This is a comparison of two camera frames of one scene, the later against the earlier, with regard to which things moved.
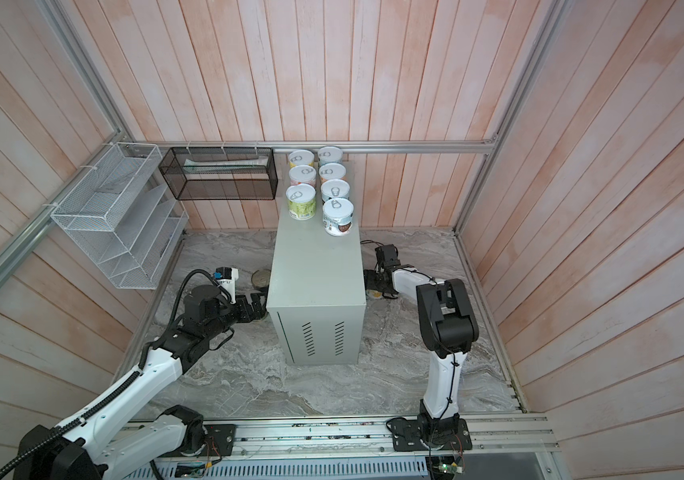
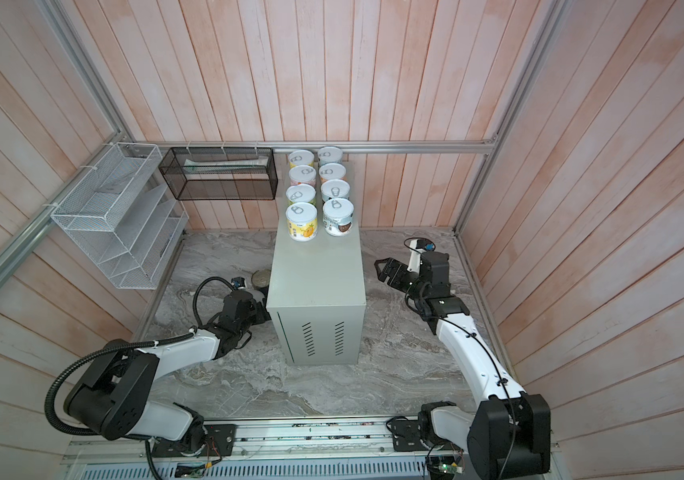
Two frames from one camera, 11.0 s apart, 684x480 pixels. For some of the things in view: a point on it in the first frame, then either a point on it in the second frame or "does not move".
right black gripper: (369, 277) → (394, 264)
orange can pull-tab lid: (332, 171) does not move
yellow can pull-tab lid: (301, 157) does not move
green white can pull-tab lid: (329, 154) does not move
